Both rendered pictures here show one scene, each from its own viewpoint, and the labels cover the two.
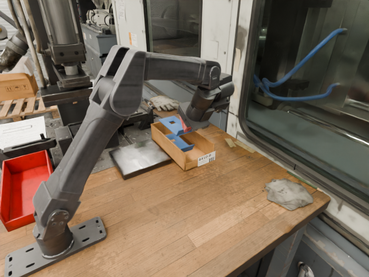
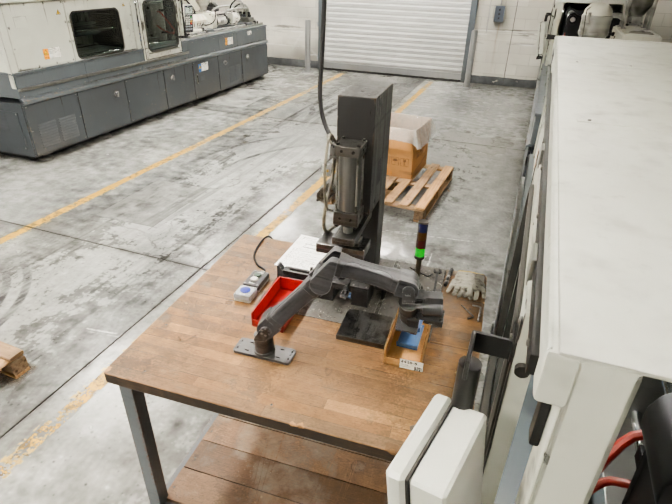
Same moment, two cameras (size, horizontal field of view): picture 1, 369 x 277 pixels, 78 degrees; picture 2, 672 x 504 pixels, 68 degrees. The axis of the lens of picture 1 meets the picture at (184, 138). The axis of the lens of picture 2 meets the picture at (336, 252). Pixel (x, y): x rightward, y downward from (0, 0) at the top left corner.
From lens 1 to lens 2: 1.10 m
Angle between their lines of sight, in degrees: 42
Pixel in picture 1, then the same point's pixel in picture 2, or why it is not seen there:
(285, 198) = not seen: hidden behind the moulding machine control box
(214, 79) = (407, 296)
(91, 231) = (284, 355)
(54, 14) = (342, 191)
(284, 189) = not seen: hidden behind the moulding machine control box
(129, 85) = (322, 278)
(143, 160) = (362, 332)
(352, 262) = not seen: outside the picture
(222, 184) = (395, 393)
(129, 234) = (299, 373)
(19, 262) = (244, 345)
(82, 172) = (286, 313)
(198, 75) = (389, 287)
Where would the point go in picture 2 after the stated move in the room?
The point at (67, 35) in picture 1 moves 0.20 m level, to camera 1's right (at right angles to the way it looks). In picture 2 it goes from (348, 206) to (389, 227)
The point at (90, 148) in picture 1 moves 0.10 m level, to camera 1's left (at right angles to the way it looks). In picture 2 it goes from (294, 302) to (275, 287)
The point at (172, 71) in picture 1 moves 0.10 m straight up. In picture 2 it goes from (364, 277) to (366, 247)
